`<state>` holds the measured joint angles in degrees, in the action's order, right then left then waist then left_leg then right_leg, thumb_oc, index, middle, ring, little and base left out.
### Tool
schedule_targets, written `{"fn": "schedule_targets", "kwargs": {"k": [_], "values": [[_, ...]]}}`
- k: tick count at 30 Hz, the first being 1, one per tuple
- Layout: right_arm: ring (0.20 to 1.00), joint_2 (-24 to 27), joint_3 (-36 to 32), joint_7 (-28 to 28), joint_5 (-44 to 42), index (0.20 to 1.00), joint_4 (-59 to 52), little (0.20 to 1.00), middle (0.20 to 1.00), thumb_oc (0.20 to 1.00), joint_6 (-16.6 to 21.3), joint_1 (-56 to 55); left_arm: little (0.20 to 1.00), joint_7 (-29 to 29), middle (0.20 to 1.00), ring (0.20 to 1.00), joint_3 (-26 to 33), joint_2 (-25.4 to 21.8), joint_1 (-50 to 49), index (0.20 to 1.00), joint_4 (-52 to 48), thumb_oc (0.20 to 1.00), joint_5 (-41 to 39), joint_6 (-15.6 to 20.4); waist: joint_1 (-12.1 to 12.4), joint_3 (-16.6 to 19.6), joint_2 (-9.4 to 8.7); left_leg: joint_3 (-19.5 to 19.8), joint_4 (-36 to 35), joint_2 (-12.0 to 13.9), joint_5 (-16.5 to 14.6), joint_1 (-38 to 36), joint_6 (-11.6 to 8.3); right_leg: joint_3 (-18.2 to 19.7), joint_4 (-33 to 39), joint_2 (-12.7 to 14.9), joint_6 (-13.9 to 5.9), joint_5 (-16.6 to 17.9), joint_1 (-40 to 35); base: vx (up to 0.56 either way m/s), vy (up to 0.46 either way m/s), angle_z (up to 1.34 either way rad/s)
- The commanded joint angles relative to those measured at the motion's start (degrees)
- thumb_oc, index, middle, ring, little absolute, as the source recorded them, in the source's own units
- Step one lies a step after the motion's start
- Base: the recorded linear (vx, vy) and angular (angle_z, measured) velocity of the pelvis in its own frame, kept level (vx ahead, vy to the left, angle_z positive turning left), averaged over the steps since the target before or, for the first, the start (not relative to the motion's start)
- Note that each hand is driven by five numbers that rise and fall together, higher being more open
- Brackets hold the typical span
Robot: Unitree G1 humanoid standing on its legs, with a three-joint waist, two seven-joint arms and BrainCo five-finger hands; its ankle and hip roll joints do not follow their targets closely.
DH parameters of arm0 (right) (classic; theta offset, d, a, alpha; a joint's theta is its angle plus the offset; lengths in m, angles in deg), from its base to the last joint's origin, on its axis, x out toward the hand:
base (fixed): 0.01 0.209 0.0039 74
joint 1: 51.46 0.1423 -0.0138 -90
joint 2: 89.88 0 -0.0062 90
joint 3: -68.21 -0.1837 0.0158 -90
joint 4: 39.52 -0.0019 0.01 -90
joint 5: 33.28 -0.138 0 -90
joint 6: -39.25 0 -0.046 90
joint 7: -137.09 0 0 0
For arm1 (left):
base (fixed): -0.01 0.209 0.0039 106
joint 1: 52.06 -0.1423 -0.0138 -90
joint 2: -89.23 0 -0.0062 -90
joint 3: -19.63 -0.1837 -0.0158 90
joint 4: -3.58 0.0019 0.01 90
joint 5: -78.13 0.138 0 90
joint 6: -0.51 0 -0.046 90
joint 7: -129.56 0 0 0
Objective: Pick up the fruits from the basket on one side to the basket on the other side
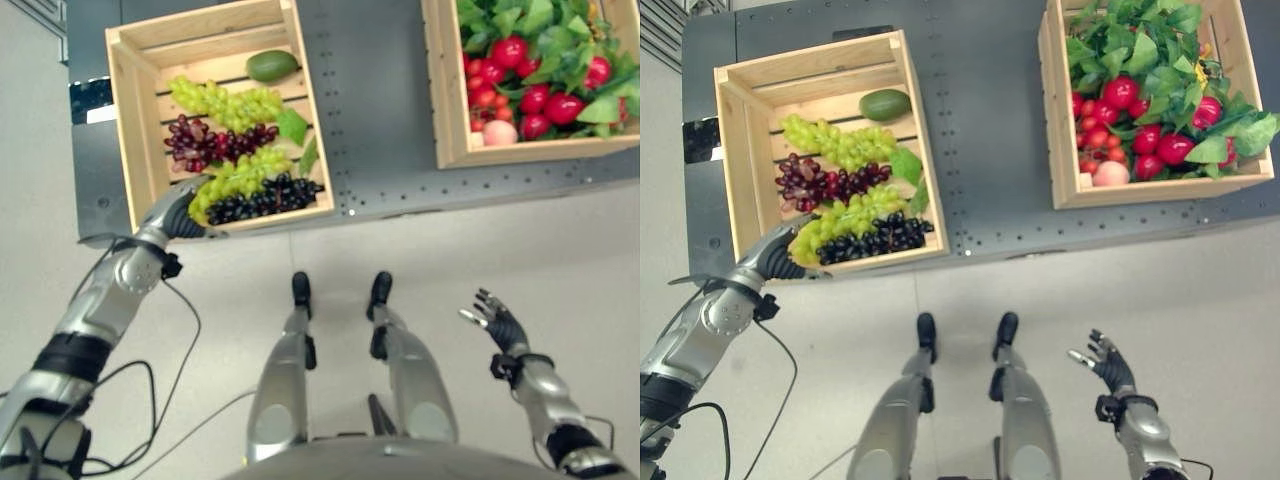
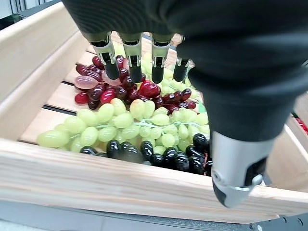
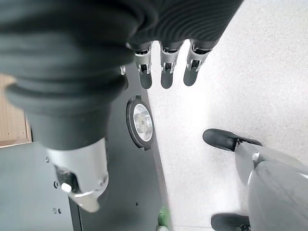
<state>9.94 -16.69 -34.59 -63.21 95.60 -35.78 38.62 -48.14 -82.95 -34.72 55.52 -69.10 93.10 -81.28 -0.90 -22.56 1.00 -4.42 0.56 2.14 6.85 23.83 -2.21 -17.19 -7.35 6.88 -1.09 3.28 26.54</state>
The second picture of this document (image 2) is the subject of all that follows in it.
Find light wooden crate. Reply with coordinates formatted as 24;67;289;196
0;2;308;224

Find dark green produce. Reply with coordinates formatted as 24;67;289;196
0;13;25;31

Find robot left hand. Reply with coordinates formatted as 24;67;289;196
62;0;308;208

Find red grape bunch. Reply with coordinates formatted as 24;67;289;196
74;54;197;115

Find red chili peppers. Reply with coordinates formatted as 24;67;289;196
291;112;308;134

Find black grape bunch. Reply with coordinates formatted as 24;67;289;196
80;133;214;177

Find large green grape bunch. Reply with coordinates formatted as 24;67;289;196
37;98;211;155

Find neighbouring wooden crate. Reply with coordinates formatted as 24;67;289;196
264;90;308;193

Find grey metal shelf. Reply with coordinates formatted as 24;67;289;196
0;199;308;231

